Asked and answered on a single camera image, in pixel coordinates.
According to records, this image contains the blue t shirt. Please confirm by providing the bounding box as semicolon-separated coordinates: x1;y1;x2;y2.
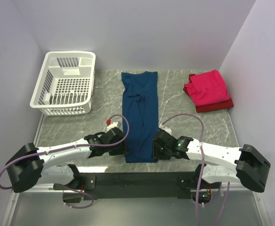
121;71;158;163

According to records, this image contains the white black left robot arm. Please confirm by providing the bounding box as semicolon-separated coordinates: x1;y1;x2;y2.
6;127;127;193

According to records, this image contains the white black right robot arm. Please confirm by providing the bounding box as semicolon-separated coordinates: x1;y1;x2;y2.
153;129;271;193

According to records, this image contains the black base beam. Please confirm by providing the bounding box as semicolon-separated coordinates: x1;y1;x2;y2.
52;171;221;203

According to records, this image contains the white plastic basket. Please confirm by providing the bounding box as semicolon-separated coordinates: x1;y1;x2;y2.
30;51;96;116

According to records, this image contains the pink folded t shirt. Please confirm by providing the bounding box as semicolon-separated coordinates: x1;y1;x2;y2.
184;70;230;106

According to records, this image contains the red folded t shirt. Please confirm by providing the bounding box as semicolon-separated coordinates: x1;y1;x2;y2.
183;74;234;113

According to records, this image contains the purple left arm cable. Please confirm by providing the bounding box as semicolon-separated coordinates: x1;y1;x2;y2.
0;114;130;209

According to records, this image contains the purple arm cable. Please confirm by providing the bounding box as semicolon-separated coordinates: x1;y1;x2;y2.
0;114;130;209
160;113;231;226

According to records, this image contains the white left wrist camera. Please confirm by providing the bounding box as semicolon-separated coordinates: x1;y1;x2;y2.
106;120;122;131

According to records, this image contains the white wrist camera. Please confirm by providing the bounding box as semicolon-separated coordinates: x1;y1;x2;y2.
106;120;122;131
159;124;172;135

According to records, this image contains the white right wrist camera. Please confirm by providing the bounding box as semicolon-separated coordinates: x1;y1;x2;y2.
159;124;172;135

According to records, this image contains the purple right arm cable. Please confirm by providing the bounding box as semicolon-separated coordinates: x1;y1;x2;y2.
160;113;231;226

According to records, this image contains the aluminium rail frame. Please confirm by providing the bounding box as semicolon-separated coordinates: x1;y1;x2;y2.
11;113;271;226

